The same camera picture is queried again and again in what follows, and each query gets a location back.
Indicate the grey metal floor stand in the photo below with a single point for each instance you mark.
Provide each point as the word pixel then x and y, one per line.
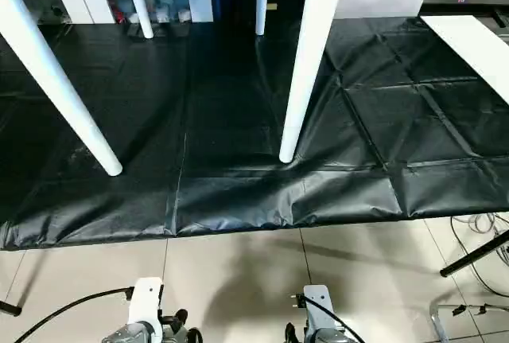
pixel 469 309

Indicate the black stand leg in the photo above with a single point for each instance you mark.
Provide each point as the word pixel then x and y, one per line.
pixel 477 254
pixel 9 309

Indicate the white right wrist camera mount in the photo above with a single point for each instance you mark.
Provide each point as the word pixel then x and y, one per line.
pixel 318 307

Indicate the white flat panel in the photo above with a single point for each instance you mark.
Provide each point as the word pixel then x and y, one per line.
pixel 473 48

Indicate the black work mat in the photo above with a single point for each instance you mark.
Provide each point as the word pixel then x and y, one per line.
pixel 238 120

